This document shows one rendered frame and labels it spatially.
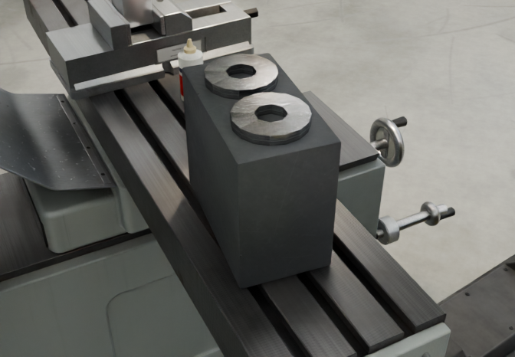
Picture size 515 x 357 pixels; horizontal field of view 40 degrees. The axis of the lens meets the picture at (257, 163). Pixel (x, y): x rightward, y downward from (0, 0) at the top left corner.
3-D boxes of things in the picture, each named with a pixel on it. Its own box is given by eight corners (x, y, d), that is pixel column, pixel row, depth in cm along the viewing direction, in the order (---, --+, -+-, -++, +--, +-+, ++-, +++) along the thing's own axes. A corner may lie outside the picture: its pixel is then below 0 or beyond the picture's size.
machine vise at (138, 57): (221, 23, 142) (218, -30, 136) (256, 54, 132) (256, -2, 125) (48, 63, 129) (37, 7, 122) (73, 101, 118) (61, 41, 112)
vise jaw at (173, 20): (165, 4, 132) (164, -16, 130) (193, 30, 124) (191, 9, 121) (136, 11, 130) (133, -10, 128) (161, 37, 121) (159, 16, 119)
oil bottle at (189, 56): (199, 90, 121) (195, 31, 115) (208, 100, 118) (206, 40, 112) (177, 95, 120) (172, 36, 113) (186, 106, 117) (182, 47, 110)
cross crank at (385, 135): (384, 145, 170) (390, 103, 163) (414, 171, 162) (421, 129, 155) (328, 163, 164) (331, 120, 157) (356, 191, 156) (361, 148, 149)
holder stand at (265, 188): (268, 165, 104) (270, 41, 92) (332, 266, 87) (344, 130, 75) (188, 183, 100) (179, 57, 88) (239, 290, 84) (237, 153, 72)
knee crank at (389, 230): (444, 207, 166) (447, 187, 162) (460, 222, 162) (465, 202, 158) (365, 236, 158) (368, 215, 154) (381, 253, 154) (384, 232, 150)
